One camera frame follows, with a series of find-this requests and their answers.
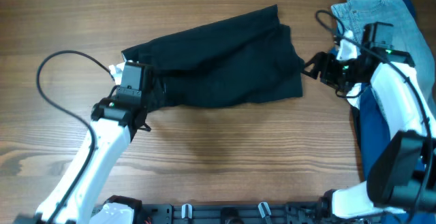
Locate black pants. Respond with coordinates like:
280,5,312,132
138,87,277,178
122,5,304,111

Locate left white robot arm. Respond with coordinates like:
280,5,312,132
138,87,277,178
14,61,156,223

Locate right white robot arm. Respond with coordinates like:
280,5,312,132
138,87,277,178
302,22,435,220

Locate white garment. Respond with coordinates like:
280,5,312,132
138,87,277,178
346,83,362,110

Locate light blue jeans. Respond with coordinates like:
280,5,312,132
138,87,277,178
331,0,435,112

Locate dark blue garment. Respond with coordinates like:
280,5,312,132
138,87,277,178
328,0,436,224

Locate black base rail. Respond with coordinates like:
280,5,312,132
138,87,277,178
91,202,382,224

